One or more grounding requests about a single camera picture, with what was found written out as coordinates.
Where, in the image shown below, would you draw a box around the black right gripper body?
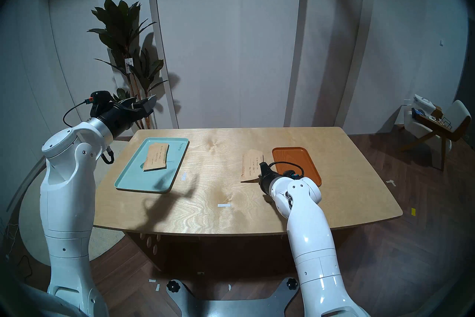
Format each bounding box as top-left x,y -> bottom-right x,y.
259,168 -> 279,196

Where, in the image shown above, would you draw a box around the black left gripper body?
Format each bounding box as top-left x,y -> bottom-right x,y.
90,91 -> 144,138

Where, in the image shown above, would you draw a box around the brown envelope with red print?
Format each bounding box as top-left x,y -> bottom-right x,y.
240,149 -> 265,184

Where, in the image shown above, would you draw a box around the brown envelope with dark handwriting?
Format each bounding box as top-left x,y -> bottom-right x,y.
143,143 -> 170,172

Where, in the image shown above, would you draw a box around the orange plastic tray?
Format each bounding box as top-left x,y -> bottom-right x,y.
272,147 -> 322,187

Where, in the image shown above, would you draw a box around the teal printed tray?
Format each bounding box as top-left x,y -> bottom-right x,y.
114,137 -> 190,194

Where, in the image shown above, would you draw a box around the tall green potted plant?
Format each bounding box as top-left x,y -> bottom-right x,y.
87,0 -> 169,130

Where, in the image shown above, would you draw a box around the beige oval rug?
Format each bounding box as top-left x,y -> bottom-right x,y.
19,142 -> 127,266

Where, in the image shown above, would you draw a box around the white bag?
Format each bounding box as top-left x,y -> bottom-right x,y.
412,94 -> 436,115

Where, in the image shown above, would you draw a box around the cream wooden armchair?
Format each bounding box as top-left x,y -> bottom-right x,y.
399,99 -> 472,171

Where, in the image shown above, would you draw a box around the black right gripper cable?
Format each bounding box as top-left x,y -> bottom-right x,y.
269,161 -> 305,179

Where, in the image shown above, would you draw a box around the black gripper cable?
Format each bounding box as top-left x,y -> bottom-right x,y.
62,98 -> 94,128
269,161 -> 305,179

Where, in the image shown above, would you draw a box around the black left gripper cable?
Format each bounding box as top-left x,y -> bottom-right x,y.
62,98 -> 94,128

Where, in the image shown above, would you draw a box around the grey metal robot base plate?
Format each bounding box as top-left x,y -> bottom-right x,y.
166,278 -> 302,317

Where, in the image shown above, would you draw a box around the thin floor cables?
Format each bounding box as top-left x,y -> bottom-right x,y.
4,223 -> 32,279

